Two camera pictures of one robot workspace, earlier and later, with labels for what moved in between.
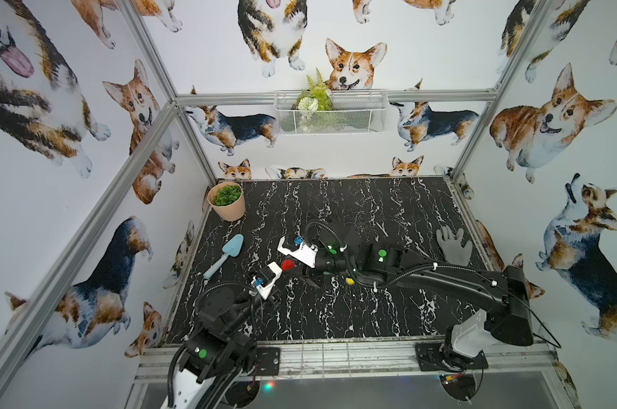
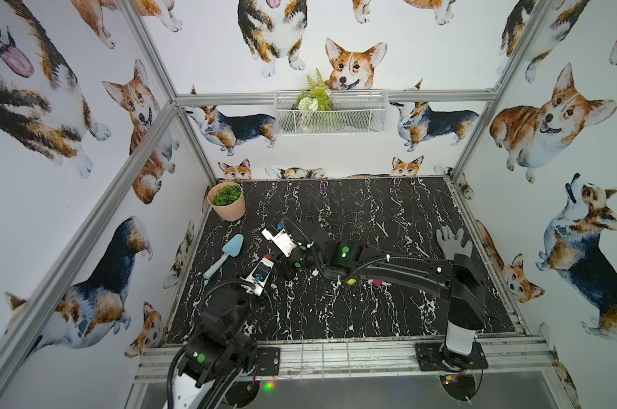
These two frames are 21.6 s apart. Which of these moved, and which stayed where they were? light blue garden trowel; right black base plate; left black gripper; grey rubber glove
Moved: left black gripper
Stayed: right black base plate; light blue garden trowel; grey rubber glove
